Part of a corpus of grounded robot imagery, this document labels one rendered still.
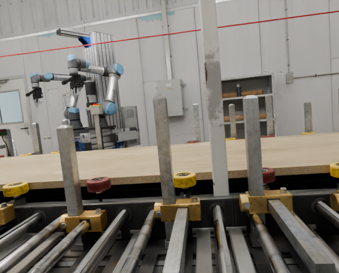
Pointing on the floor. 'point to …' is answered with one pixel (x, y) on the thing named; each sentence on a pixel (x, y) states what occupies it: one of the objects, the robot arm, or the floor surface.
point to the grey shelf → (249, 80)
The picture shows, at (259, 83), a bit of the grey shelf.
